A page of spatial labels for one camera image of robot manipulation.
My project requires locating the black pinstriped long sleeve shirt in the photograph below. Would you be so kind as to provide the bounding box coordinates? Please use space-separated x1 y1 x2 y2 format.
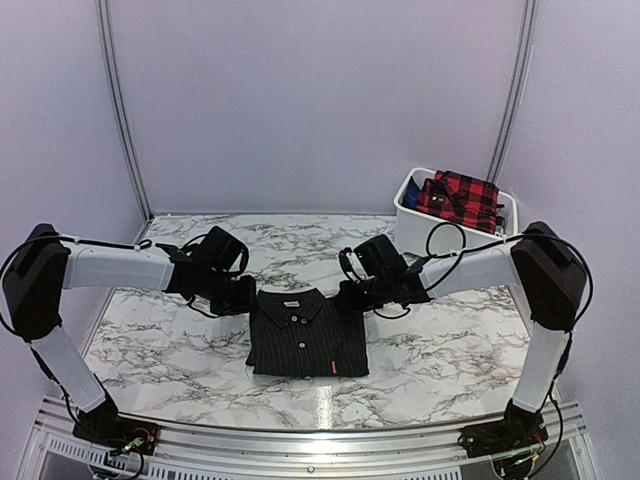
246 289 369 378

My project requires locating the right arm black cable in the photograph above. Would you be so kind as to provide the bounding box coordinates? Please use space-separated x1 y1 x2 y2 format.
372 222 596 466

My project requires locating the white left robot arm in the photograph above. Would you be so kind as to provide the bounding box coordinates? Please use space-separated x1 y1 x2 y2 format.
1 223 256 445

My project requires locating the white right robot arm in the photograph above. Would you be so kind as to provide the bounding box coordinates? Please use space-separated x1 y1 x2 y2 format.
336 221 593 448

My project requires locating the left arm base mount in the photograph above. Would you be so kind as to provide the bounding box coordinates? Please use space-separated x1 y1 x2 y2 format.
73 405 160 455

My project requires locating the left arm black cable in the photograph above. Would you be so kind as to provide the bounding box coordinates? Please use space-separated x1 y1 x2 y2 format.
0 234 251 321

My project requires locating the red black plaid shirt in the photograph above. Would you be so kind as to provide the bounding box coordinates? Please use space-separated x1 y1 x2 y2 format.
416 170 499 234

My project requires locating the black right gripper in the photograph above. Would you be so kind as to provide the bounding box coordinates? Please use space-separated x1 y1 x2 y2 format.
334 274 393 314

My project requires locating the blue plaid shirt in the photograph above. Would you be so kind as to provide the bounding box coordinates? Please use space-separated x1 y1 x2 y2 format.
401 178 422 210

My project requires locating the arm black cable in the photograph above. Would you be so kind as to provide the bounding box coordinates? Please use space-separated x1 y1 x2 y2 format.
372 222 596 466
0 234 251 321

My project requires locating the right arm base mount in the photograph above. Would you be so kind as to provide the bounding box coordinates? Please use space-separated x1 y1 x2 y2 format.
458 400 549 458

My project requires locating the aluminium front frame rail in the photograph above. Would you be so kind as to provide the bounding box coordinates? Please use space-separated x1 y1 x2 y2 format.
29 399 601 480

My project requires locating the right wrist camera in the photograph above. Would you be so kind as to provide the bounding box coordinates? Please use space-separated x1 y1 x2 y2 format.
338 247 363 284

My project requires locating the right aluminium corner post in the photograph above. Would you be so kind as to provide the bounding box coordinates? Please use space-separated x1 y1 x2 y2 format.
486 0 539 184

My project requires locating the left aluminium corner post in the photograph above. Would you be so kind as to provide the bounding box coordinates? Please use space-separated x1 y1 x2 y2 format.
95 0 154 223

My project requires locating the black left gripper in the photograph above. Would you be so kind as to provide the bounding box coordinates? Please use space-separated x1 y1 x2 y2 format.
200 268 258 316

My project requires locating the white plastic bin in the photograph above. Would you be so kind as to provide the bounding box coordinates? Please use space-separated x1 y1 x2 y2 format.
393 167 522 256

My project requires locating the aluminium corner post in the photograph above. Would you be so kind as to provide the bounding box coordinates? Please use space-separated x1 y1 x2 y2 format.
486 0 539 184
95 0 154 223

